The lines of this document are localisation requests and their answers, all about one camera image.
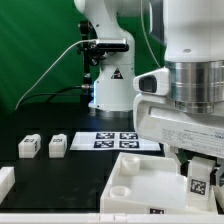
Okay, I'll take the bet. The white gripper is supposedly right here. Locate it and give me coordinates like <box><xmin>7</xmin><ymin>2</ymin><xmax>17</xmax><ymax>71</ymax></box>
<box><xmin>133</xmin><ymin>94</ymin><xmax>224</xmax><ymax>176</ymax></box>

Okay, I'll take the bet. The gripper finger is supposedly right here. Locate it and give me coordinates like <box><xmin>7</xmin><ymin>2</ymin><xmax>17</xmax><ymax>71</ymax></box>
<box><xmin>212</xmin><ymin>158</ymin><xmax>224</xmax><ymax>187</ymax></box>

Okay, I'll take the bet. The white square tabletop part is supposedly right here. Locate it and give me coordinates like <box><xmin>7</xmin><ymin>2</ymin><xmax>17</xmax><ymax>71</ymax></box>
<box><xmin>100</xmin><ymin>153</ymin><xmax>218</xmax><ymax>215</ymax></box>

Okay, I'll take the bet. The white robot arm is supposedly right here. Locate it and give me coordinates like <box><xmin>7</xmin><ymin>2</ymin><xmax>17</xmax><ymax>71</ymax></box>
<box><xmin>74</xmin><ymin>0</ymin><xmax>224</xmax><ymax>184</ymax></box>

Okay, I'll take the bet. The printed marker sheet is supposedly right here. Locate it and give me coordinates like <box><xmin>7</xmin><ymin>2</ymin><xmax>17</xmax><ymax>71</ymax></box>
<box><xmin>70</xmin><ymin>132</ymin><xmax>160</xmax><ymax>151</ymax></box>

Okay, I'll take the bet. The white U-shaped obstacle fence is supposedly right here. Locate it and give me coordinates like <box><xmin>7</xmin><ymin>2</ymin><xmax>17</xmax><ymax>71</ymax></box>
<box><xmin>0</xmin><ymin>166</ymin><xmax>224</xmax><ymax>224</ymax></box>

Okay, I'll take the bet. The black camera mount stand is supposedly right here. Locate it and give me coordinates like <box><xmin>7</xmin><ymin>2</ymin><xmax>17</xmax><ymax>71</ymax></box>
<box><xmin>77</xmin><ymin>20</ymin><xmax>105</xmax><ymax>84</ymax></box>

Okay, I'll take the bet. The black base cable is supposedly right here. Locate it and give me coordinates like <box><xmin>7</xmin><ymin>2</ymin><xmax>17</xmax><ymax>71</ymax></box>
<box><xmin>19</xmin><ymin>85</ymin><xmax>94</xmax><ymax>105</ymax></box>

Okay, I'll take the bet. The grey camera cable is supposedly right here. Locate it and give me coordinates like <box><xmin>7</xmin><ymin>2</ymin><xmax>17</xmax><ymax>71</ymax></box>
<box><xmin>14</xmin><ymin>39</ymin><xmax>98</xmax><ymax>111</ymax></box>

